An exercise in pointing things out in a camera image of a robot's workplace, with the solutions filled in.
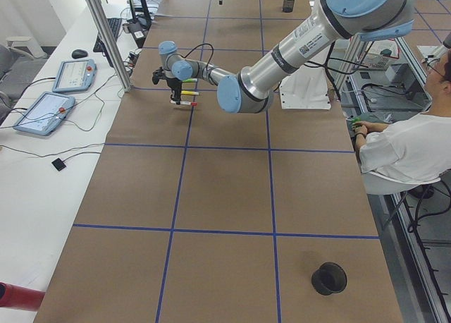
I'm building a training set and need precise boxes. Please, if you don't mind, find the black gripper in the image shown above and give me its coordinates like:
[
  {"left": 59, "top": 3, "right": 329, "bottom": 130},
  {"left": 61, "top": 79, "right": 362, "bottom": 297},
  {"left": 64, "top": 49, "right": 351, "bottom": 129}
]
[{"left": 152, "top": 67, "right": 182, "bottom": 105}]

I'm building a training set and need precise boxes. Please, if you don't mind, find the red and white marker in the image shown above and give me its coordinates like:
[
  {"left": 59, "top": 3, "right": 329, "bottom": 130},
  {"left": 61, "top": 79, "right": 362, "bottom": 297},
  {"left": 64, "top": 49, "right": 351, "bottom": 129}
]
[{"left": 170, "top": 100, "right": 197, "bottom": 106}]

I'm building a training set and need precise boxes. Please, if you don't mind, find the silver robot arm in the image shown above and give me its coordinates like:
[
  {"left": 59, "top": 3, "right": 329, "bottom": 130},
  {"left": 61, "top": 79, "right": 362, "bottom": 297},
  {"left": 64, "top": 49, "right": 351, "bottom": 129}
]
[{"left": 152, "top": 0, "right": 415, "bottom": 114}]

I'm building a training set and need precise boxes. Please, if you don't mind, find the yellow highlighter marker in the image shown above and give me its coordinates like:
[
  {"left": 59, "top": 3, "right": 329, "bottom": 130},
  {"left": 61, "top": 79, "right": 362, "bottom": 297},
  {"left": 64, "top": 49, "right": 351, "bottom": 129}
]
[{"left": 181, "top": 90, "right": 199, "bottom": 96}]

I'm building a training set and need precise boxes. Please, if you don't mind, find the green highlighter marker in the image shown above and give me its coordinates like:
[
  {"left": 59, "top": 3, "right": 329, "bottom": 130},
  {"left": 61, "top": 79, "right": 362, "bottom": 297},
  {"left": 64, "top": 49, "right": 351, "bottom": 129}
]
[{"left": 183, "top": 78, "right": 198, "bottom": 83}]

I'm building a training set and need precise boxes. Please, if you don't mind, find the black keyboard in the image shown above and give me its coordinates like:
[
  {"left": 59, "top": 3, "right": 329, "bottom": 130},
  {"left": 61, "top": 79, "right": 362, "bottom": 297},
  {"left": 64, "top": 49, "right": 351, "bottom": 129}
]
[{"left": 92, "top": 17, "right": 123, "bottom": 54}]

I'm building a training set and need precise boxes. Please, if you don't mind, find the upper blue teach pendant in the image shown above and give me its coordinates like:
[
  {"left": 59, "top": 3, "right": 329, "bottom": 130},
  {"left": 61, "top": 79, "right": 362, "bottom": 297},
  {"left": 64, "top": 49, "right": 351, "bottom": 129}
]
[{"left": 52, "top": 59, "right": 97, "bottom": 93}]

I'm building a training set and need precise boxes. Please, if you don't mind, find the blue teach pendant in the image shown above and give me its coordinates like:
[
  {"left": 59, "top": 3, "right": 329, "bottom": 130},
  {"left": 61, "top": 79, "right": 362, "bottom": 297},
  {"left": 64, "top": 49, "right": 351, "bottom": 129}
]
[
  {"left": 52, "top": 59, "right": 97, "bottom": 93},
  {"left": 13, "top": 92, "right": 75, "bottom": 136}
]

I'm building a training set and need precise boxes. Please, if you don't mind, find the black computer mouse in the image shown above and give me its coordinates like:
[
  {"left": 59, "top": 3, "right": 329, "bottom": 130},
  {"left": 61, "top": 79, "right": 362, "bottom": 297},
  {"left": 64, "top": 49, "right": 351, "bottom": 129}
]
[{"left": 71, "top": 49, "right": 88, "bottom": 59}]

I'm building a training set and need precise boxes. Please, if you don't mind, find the lower blue teach pendant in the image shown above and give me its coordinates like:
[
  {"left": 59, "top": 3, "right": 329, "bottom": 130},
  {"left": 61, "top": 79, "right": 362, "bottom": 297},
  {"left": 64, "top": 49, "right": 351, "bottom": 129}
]
[{"left": 13, "top": 92, "right": 75, "bottom": 136}]

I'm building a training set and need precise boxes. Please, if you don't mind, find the small black square device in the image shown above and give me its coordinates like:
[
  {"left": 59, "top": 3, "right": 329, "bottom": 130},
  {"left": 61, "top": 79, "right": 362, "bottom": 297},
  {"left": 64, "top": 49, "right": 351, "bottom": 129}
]
[{"left": 51, "top": 158, "right": 66, "bottom": 171}]

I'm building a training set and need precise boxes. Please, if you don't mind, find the right black mesh cup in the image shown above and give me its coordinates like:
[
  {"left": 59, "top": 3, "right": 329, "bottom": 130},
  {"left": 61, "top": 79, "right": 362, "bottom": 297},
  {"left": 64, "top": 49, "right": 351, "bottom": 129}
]
[{"left": 282, "top": 0, "right": 295, "bottom": 13}]

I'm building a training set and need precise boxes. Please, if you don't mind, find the black mesh cup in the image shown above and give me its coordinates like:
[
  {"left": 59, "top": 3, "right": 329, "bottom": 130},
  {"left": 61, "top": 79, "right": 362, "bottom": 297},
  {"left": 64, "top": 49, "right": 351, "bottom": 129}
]
[
  {"left": 282, "top": 0, "right": 295, "bottom": 13},
  {"left": 311, "top": 262, "right": 347, "bottom": 295}
]

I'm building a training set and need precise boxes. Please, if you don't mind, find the left black mesh cup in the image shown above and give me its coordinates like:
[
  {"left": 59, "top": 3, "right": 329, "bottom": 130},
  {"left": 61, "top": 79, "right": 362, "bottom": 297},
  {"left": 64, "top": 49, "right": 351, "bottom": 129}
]
[{"left": 311, "top": 262, "right": 347, "bottom": 295}]

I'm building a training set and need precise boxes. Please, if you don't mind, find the person in white shirt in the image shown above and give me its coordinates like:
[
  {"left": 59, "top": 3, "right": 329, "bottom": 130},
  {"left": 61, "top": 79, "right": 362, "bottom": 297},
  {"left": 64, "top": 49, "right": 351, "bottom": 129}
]
[{"left": 354, "top": 51, "right": 450, "bottom": 183}]

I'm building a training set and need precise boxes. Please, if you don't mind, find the red bottle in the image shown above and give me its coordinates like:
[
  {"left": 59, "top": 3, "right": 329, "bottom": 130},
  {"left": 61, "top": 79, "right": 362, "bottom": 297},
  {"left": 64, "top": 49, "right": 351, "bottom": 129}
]
[{"left": 1, "top": 282, "right": 45, "bottom": 312}]

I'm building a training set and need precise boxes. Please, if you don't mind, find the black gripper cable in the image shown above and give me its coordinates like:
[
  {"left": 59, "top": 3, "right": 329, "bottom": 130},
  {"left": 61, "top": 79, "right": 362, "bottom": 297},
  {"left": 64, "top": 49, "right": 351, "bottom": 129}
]
[{"left": 183, "top": 43, "right": 215, "bottom": 72}]

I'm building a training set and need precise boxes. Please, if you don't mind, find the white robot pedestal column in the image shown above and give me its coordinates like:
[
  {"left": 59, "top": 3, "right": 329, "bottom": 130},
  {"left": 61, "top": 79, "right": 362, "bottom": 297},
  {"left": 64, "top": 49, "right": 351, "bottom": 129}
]
[{"left": 279, "top": 68, "right": 331, "bottom": 110}]

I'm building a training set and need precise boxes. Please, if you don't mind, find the aluminium frame post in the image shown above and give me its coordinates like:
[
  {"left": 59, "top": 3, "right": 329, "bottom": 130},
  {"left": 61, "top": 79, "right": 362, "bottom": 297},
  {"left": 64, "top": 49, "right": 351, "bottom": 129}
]
[{"left": 85, "top": 0, "right": 131, "bottom": 92}]

